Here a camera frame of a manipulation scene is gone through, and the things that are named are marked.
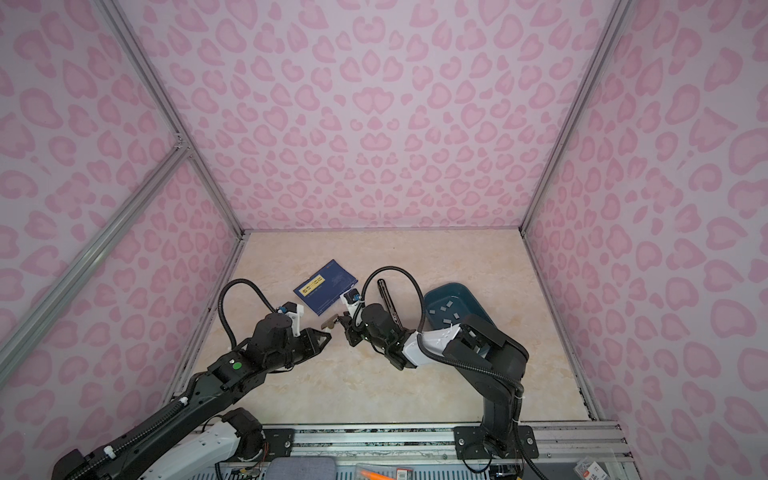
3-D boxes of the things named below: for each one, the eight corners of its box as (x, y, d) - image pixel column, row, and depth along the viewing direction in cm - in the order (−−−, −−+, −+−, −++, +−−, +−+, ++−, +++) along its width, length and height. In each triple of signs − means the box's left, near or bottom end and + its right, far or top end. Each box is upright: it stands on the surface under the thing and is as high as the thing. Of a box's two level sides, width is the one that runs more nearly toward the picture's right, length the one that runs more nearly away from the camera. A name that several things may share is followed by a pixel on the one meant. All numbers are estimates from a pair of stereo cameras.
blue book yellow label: (293, 294, 103) (292, 290, 102) (333, 262, 112) (332, 259, 111) (318, 316, 98) (316, 313, 96) (358, 281, 107) (357, 278, 105)
